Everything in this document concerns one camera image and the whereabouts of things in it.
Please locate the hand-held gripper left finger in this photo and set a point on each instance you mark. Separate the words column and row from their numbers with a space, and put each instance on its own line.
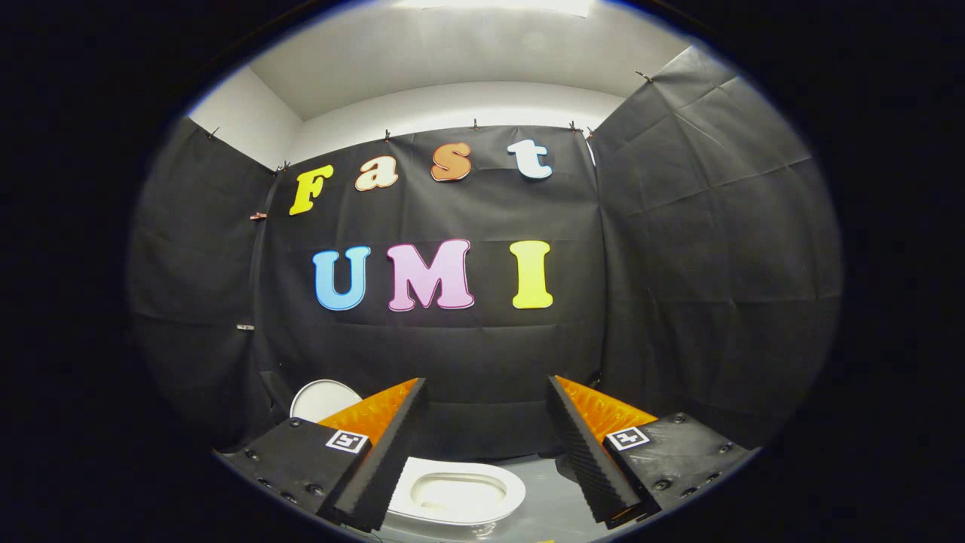
column 388, row 460

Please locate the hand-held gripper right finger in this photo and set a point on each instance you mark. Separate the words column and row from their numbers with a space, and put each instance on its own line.
column 584, row 460

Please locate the white toilet lid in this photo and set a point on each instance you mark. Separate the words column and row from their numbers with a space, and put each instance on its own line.
column 320, row 400

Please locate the white toilet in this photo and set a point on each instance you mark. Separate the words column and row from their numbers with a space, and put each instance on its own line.
column 430, row 473

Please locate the black backdrop cloth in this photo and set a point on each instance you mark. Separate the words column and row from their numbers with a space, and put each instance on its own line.
column 452, row 347

